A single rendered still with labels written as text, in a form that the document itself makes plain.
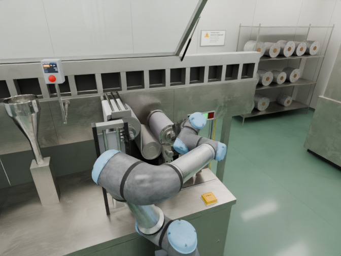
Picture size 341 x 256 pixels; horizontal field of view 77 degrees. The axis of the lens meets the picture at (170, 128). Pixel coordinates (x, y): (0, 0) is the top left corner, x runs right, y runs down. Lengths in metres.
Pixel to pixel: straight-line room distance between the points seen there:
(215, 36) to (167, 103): 2.97
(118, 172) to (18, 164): 1.13
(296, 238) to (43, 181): 2.25
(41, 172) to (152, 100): 0.80
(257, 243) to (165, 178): 1.93
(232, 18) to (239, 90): 2.85
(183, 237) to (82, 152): 0.96
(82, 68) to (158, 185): 0.99
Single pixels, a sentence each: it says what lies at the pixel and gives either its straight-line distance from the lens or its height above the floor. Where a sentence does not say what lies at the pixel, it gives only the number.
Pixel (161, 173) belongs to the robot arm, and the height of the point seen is 1.50.
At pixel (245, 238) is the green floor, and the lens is 2.44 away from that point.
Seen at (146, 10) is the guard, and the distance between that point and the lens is 1.20.
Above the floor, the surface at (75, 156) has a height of 1.03.
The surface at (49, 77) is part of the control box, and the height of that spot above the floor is 1.64.
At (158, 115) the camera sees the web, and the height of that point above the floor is 1.31.
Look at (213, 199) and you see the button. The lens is 1.37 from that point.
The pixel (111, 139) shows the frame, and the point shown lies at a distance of 1.09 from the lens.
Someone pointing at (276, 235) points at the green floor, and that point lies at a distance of 2.57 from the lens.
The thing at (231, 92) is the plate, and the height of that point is 1.35.
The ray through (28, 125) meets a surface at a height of 1.41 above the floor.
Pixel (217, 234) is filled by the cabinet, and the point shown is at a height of 0.59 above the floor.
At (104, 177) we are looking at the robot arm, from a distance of 0.64.
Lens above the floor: 1.86
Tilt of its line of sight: 26 degrees down
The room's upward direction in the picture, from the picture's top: 1 degrees clockwise
